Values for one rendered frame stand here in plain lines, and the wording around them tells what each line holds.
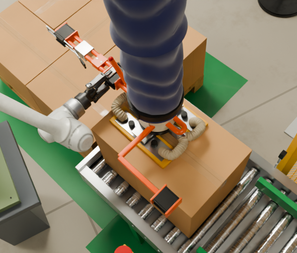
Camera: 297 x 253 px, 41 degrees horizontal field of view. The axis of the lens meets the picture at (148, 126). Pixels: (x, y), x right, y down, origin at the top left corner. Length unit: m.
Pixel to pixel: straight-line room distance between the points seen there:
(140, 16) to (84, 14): 1.74
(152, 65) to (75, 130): 0.45
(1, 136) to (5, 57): 0.70
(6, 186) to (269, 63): 2.10
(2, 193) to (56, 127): 0.61
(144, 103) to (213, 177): 0.47
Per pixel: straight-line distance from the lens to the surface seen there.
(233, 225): 2.07
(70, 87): 2.46
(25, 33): 2.81
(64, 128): 1.54
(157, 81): 1.32
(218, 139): 1.77
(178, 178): 1.70
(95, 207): 2.70
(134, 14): 1.06
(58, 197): 2.78
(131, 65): 1.28
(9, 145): 2.15
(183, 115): 1.76
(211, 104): 2.95
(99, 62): 1.83
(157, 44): 1.16
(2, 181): 2.05
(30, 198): 2.00
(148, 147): 1.73
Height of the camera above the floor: 2.55
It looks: 63 degrees down
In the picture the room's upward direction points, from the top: 8 degrees counter-clockwise
